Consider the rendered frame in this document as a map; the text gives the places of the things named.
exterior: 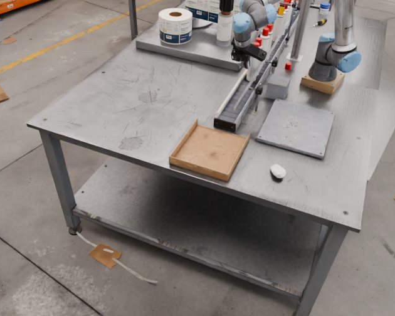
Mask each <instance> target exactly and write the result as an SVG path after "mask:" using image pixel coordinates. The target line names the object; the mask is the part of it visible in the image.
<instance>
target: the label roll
mask: <svg viewBox="0 0 395 316"><path fill-rule="evenodd" d="M159 38H160V40H161V41H163V42H165V43H168V44H172V45H180V44H184V43H187V42H189V41H191V39H192V13H191V12H190V11H188V10H186V9H181V8H169V9H164V10H162V11H161V12H160V13H159Z"/></svg>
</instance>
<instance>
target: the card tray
mask: <svg viewBox="0 0 395 316"><path fill-rule="evenodd" d="M249 139H250V133H249V134H248V136H247V138H245V137H241V136H239V135H234V134H230V133H227V132H223V131H220V130H216V129H212V128H209V127H205V126H202V125H198V118H197V119H196V120H195V121H194V123H193V124H192V125H191V127H190V128H189V130H188V131H187V132H186V134H185V135H184V137H183V138H182V139H181V141H180V142H179V143H178V145H177V146H176V148H175V149H174V150H173V151H172V153H171V154H170V156H169V163H170V164H173V165H175V166H179V167H183V168H185V169H189V170H191V171H195V172H198V173H201V174H205V175H207V176H211V177H214V178H217V179H220V180H223V181H227V182H228V180H229V178H230V176H231V174H232V172H233V170H234V168H235V166H236V165H237V163H238V161H239V159H240V157H241V155H242V153H243V151H244V149H245V147H246V145H247V143H248V141H249Z"/></svg>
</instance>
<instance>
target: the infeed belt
mask: <svg viewBox="0 0 395 316"><path fill-rule="evenodd" d="M299 13H300V11H299V10H297V13H295V16H294V17H293V20H292V25H293V23H294V22H295V20H296V18H297V16H298V15H299ZM288 28H289V26H288ZM287 33H288V29H286V30H285V34H284V36H282V37H281V38H280V41H279V42H278V43H277V44H276V46H275V47H274V49H273V51H272V52H271V54H270V55H269V60H268V61H271V60H272V58H273V57H274V55H275V53H276V52H277V50H278V49H279V47H280V45H281V43H282V42H283V40H284V39H285V37H286V35H287ZM268 65H269V63H265V65H263V67H262V69H261V70H260V72H259V75H258V76H257V77H256V81H255V82H253V83H252V85H251V86H250V87H251V88H255V87H256V85H257V84H258V82H259V81H260V78H261V77H262V75H263V74H264V72H265V70H266V69H267V67H268ZM246 76H247V74H246ZM246 76H245V77H244V79H243V80H242V82H241V83H240V85H239V86H238V88H237V89H236V91H235V92H234V94H233V95H232V97H231V98H230V100H229V101H228V103H227V104H226V106H225V108H224V109H223V111H222V112H221V113H220V115H219V116H218V117H217V119H218V120H222V121H225V122H229V123H232V124H233V123H234V122H235V121H236V119H237V118H238V115H239V114H240V112H241V111H242V109H243V107H244V106H245V104H246V102H247V101H248V99H249V97H250V95H251V94H252V92H253V90H248V91H247V93H246V95H245V96H244V98H243V99H242V101H241V103H240V104H239V106H238V108H237V109H236V111H234V110H233V107H234V106H235V104H236V102H237V101H238V100H239V98H240V96H241V95H242V93H243V92H244V90H245V88H246V87H247V85H248V84H249V82H248V81H247V80H246Z"/></svg>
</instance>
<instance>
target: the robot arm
mask: <svg viewBox="0 0 395 316"><path fill-rule="evenodd" d="M278 1H281V0H241V1H240V10H241V12H242V13H238V14H236V15H235V16H234V17H233V22H232V24H233V25H232V27H233V34H234V37H233V40H232V42H231V45H233V49H232V52H231V59H232V60H234V61H238V62H240V61H241V63H237V65H238V66H242V67H243V68H245V69H247V70H248V69H249V68H250V66H251V59H252V57H254V58H256V59H257V60H259V61H264V60H265V58H266V56H267V52H266V51H264V50H262V49H261V48H259V47H257V46H255V45H253V44H251V33H252V32H254V31H256V30H258V29H260V28H262V27H264V26H266V25H268V24H270V23H272V22H274V21H275V20H276V19H277V12H276V10H275V8H274V6H273V5H274V4H275V3H277V2H278ZM334 28H335V33H325V34H322V35H321V36H320V38H319V41H318V42H319V43H318V47H317V52H316V55H315V60H314V62H313V64H312V66H311V67H310V69H309V71H308V75H309V77H310V78H312V79H314V80H317V81H320V82H332V81H334V80H335V79H336V78H337V69H338V70H339V71H341V72H343V73H348V72H350V71H352V70H354V69H356V68H357V66H358V65H359V64H360V62H361V59H362V56H361V54H360V53H359V52H358V51H357V41H356V40H354V0H334Z"/></svg>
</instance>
